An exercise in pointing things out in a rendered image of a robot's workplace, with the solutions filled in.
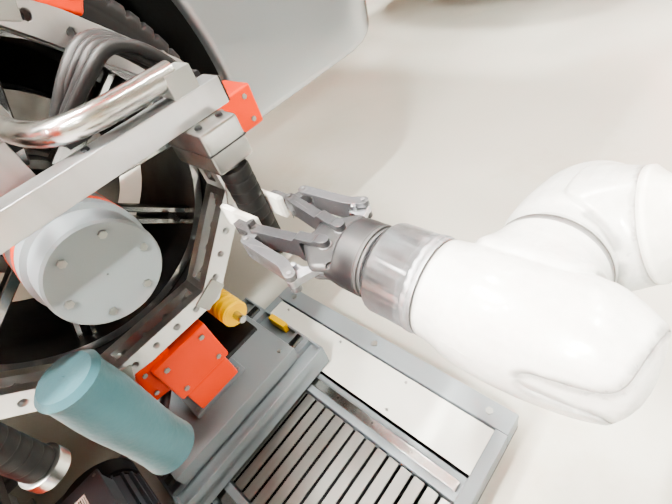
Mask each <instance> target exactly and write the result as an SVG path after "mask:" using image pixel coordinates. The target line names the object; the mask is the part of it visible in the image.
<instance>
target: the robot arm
mask: <svg viewBox="0 0 672 504"><path fill-rule="evenodd" d="M261 190H262V191H263V193H264V195H265V197H266V200H267V201H268V203H269V205H270V208H271V209H272V211H273V212H274V213H277V214H279V215H281V216H284V217H288V216H289V215H290V212H291V214H292V216H293V218H294V216H295V217H297V218H299V219H300V220H302V221H303V222H305V223H306V224H308V225H309V226H310V227H312V228H313V229H315V231H313V232H312V233H308V232H303V231H299V232H298V233H295V232H290V231H286V230H282V229H277V228H273V227H269V226H265V225H262V224H261V222H260V221H259V219H258V217H256V216H253V215H251V214H248V213H246V212H243V211H241V210H239V209H237V208H234V207H232V206H230V205H227V204H225V203H223V204H222V205H221V206H220V208H221V209H222V211H223V213H224V214H225V216H226V218H227V220H228V221H229V223H230V224H232V225H234V226H235V227H236V229H237V231H238V232H239V234H240V235H242V236H244V237H242V238H241V243H242V244H243V246H244V248H245V249H246V251H247V253H248V254H249V256H250V257H251V258H252V259H254V260H255V261H257V262H258V263H260V264H261V265H263V266H264V267H266V268H267V269H269V270H270V271H272V272H273V273H275V274H276V275H278V276H279V277H280V278H282V279H283V280H285V281H286V282H287V284H288V286H289V287H290V289H291V291H292V292H293V293H295V294H296V293H299V292H301V291H302V289H303V287H302V284H303V283H305V282H306V281H308V280H310V279H312V278H314V277H315V278H316V279H320V280H330V281H332V282H333V283H335V284H336V285H338V286H339V287H341V288H343V289H345V290H347V291H349V292H351V293H353V294H355V295H357V296H359V297H361V298H362V300H363V303H364V305H365V306H366V307H367V308H368V309H369V310H370V311H372V312H374V313H375V314H377V315H379V316H381V317H383V318H385V319H387V320H389V321H391V322H393V323H395V324H396V325H398V326H400V327H402V328H403V329H404V330H406V331H407V332H409V333H412V334H415V335H417V336H419V337H420V338H422V339H423V340H425V341H426V342H427V343H429V344H430V345H431V346H432V347H433V348H434V349H435V350H436V351H437V352H438V353H439V354H440V355H441V356H442V357H443V358H445V359H446V360H448V361H449V362H451V363H452V364H454V365H455V366H457V367H458V368H460V369H461V370H463V371H465V372H467V373H468V374H470V375H472V376H474V377H475V378H477V379H479V380H481V381H483V382H484V383H486V384H488V385H490V386H492V387H494V388H496V389H499V390H501V391H503V392H505V393H507V394H509V395H511V396H514V397H516V398H518V399H520V400H523V401H525V402H528V403H530V404H533V405H535V406H538V407H541V408H543V409H546V410H548V411H551V412H554V413H557V414H560V415H563V416H566V417H570V418H573V419H577V420H580V421H584V422H589V423H593V424H599V425H604V426H606V425H612V424H614V423H616V422H619V421H621V420H623V419H626V418H627V417H629V416H631V415H632V414H633V413H634V412H636V411H637V410H638V409H639V408H640V407H641V406H642V405H643V404H644V403H645V401H646V400H647V399H648V397H649V396H650V395H651V393H652V391H653V390H654V387H655V385H656V383H657V380H658V378H659V376H660V373H661V371H662V369H663V365H664V362H665V358H666V355H667V351H668V347H669V342H670V337H671V329H670V327H669V325H668V324H667V323H666V322H665V321H664V320H663V319H662V318H661V317H660V316H659V315H658V314H657V313H656V312H655V311H654V310H653V309H652V308H651V307H650V306H649V305H647V304H646V303H645V302H644V301H643V300H641V299H640V298H639V297H638V296H636V295H635V294H634V293H632V292H633V291H636V290H640V289H644V288H648V287H652V286H657V285H663V284H670V283H671V282H672V173H671V172H669V171H667V170H666V169H664V168H663V167H662V166H660V165H659V164H649V165H628V164H624V163H621V162H616V161H607V160H598V161H589V162H584V163H580V164H577V165H573V166H571V167H568V168H566V169H564V170H562V171H560V172H558V173H556V174H555V175H553V176H552V177H550V178H549V179H548V180H546V181H545V182H544V183H542V184H541V185H540V186H539V187H537V188H536V189H535V190H534V191H533V192H532V193H531V194H530V195H528V196H527V197H526V198H525V199H524V200H523V201H522V202H521V203H520V204H519V206H518V207H517V208H516V209H515V210H514V211H513V213H512V214H511V215H510V216H509V218H508V219H507V221H506V223H505V225H504V227H503V228H502V229H500V230H499V231H497V232H494V233H492V234H489V235H486V236H483V237H481V238H479V239H478V240H477V241H476V242H475V243H471V242H466V241H462V240H458V239H455V238H453V237H452V236H449V235H445V234H439V233H436V232H433V231H430V230H427V229H424V228H421V227H418V226H415V225H412V224H409V223H398V224H395V225H393V226H391V225H388V224H385V223H383V222H380V221H377V220H374V219H371V218H372V216H373V214H372V210H371V207H370V203H369V199H368V197H366V196H354V197H350V196H346V195H342V194H338V193H334V192H330V191H326V190H322V189H318V188H314V187H310V186H306V185H303V186H300V187H299V188H298V192H297V193H295V194H293V193H288V194H286V193H284V192H281V191H278V190H272V191H271V192H269V191H267V190H264V189H261ZM289 210H290V212H289ZM332 214H333V215H336V216H340V217H341V218H339V217H335V216H333V215H332ZM272 249H274V250H277V251H281V252H285V253H288V254H292V255H296V256H299V257H300V258H301V259H303V260H304V261H307V263H308V266H306V267H302V266H301V265H299V264H296V262H292V263H290V262H289V261H288V260H287V259H286V258H285V257H283V256H282V255H280V254H279V253H277V252H275V251H274V250H272Z"/></svg>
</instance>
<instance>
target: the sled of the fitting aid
mask: <svg viewBox="0 0 672 504"><path fill-rule="evenodd" d="M242 302H244V303H245V304H246V307H247V312H246V315H247V316H249V317H250V318H251V319H253V320H254V321H256V322H257V323H259V324H260V325H261V326H263V327H264V328H266V329H267V330H269V331H270V332H271V333H273V334H274V335H276V336H277V337H279V338H280V339H281V340H283V341H284V342H286V343H287V344H289V345H290V346H291V347H293V348H294V349H295V351H296V353H297V354H298V358H297V359H296V360H295V361H294V362H293V364H292V365H291V366H290V367H289V368H288V369H287V370H286V372H285V373H284V374H283V375H282V376H281V377H280V378H279V380H278V381H277V382H276V383H275V384H274V385H273V386H272V387H271V389H270V390H269V391H268V392H267V393H266V394H265V395H264V397H263V398H262V399H261V400H260V401H259V402H258V403H257V405H256V406H255V407H254V408H253V409H252V410H251V411H250V413H249V414H248V415H247V416H246V417H245V418H244V419H243V420H242V422H241V423H240V424H239V425H238V426H237V427H236V428H235V430H234V431H233V432H232V433H231V434H230V435H229V436H228V438H227V439H226V440H225V441H224V442H223V443H222V444H221V445H220V447H219V448H218V449H217V450H216V451H215V452H214V453H213V455H212V456H211V457H210V458H209V459H208V460H207V461H206V463H205V464H204V465H203V466H202V467H201V468H200V469H199V470H198V472H197V473H196V474H195V475H194V476H193V477H192V478H191V480H190V481H189V482H188V483H187V484H186V485H183V484H181V483H180V482H178V481H176V480H175V479H174V478H173V476H172V475H171V474H170V473H168V474H165V475H156V476H157V478H158V479H159V481H160V482H161V483H162V485H163V486H164V488H165V489H166V491H167V492H168V493H169V495H170V496H171V498H172V499H173V500H174V502H175V503H176V504H211V503H212V502H213V500H214V499H215V498H216V497H217V496H218V494H219V493H220V492H221V491H222V490H223V488H224V487H225V486H226V485H227V484H228V482H229V481H230V480H231V479H232V478H233V476H234V475H235V474H236V473H237V472H238V470H239V469H240V468H241V467H242V466H243V464H244V463H245V462H246V461H247V460H248V458H249V457H250V456H251V455H252V453H253V452H254V451H255V450H256V449H257V447H258V446H259V445H260V444H261V443H262V441H263V440H264V439H265V438H266V437H267V435H268V434H269V433H270V432H271V431H272V429H273V428H274V427H275V426H276V425H277V423H278V422H279V421H280V420H281V419H282V417H283V416H284V415H285V414H286V413H287V411H288V410H289V409H290V408H291V407H292V405H293V404H294V403H295V402H296V401H297V399H298V398H299V397H300V396H301V395H302V393H303V392H304V391H305V390H306V389H307V387H308V386H309V385H310V384H311V383H312V381H313V380H314V379H315V378H316V377H317V375H318V374H319V373H320V372H321V371H322V369H323V368H324V367H325V366H326V365H327V363H328V362H329V361H330V360H329V358H328V356H327V355H326V353H325V351H324V349H323V347H321V346H320V345H318V344H317V343H315V342H314V341H312V340H311V339H309V338H308V337H306V336H305V335H303V334H302V333H300V332H299V331H297V330H295V329H294V328H292V327H291V326H289V325H288V324H287V323H286V322H285V321H283V320H282V319H280V318H279V317H277V316H275V315H274V314H271V313H270V312H268V311H267V310H265V309H263V308H262V307H260V306H259V305H257V304H256V303H254V302H253V301H251V300H250V299H248V298H247V297H246V298H245V299H244V300H243V301H242Z"/></svg>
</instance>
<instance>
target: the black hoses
mask: <svg viewBox="0 0 672 504"><path fill-rule="evenodd" d="M113 55H117V56H120V57H122V58H124V59H126V60H128V61H130V62H132V63H134V64H136V65H138V66H139V67H141V68H143V69H145V70H146V69H148V68H150V67H152V66H153V65H155V64H157V63H159V62H160V61H162V60H166V61H168V62H169V63H170V64H171V63H173V62H177V61H176V60H174V59H173V58H171V57H170V56H168V55H167V54H165V53H164V52H162V51H160V50H158V49H157V48H155V47H153V46H151V45H149V44H146V43H144V42H141V41H138V40H135V39H131V38H127V37H125V36H123V35H120V34H118V33H116V32H113V31H110V30H106V29H99V28H92V29H86V30H84V31H82V32H80V33H78V34H77V35H75V36H74V37H73V38H72V39H71V40H70V42H69V43H68V45H67V46H66V48H65V51H64V53H63V55H62V58H61V61H60V64H59V67H58V71H57V74H56V78H55V83H54V87H53V92H52V98H51V103H50V110H49V116H48V118H49V117H52V116H55V115H58V114H61V113H63V112H66V111H68V110H70V109H73V108H75V107H77V106H79V105H82V104H84V103H85V101H86V99H87V97H88V95H89V93H90V91H91V89H92V87H93V86H94V84H95V82H96V80H97V78H98V76H99V74H100V72H101V70H102V68H103V67H104V65H105V63H106V62H107V60H108V59H109V58H110V57H112V56H113ZM91 137H92V136H90V137H88V138H85V139H83V140H80V141H78V142H75V143H72V144H69V145H65V146H63V147H65V148H67V149H69V150H72V149H74V148H75V147H77V146H79V145H80V144H82V143H84V142H85V141H87V140H89V139H90V138H91ZM6 144H7V145H8V146H9V147H10V148H11V149H12V150H13V151H14V152H15V153H17V152H18V151H20V150H22V149H24V148H23V147H19V146H15V145H12V144H8V143H6Z"/></svg>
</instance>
